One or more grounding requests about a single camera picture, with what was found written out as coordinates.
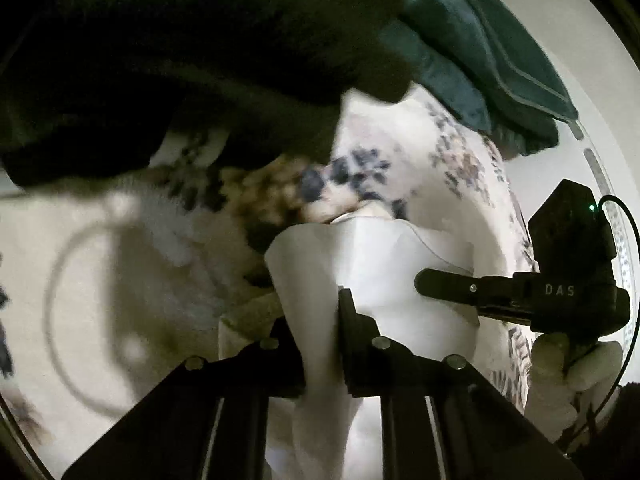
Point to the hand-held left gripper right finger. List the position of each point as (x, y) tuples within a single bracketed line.
[(350, 322)]

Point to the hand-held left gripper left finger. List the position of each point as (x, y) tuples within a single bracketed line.
[(286, 360)]

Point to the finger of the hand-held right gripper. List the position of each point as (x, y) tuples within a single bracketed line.
[(450, 287)]

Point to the small white garment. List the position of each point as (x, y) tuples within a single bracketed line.
[(395, 270)]

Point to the person's right hand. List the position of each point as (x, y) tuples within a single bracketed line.
[(550, 390)]

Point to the white floral bedsheet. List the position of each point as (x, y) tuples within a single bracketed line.
[(430, 180)]

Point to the leopard print cloth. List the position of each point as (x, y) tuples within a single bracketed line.
[(262, 190)]

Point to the teal garment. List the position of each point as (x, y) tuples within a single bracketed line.
[(475, 50)]

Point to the dark cloth pile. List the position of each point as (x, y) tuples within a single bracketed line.
[(190, 60)]

